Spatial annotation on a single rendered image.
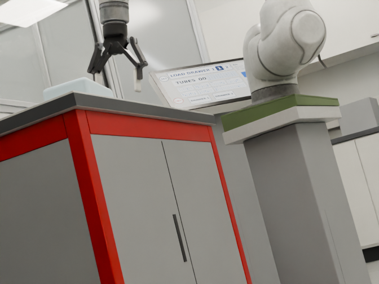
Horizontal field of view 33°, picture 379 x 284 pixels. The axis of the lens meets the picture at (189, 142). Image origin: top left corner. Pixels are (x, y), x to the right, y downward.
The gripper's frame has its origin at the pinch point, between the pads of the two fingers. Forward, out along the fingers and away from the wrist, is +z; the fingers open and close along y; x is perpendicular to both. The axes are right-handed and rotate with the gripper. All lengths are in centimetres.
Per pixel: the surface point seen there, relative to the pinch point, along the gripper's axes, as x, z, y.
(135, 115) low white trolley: 54, 14, -36
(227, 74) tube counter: -93, -16, 1
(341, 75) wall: -365, -50, 7
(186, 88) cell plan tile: -77, -10, 13
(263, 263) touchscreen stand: -87, 64, -13
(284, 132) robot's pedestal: -21, 15, -45
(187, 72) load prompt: -85, -18, 16
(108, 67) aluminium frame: -44, -17, 31
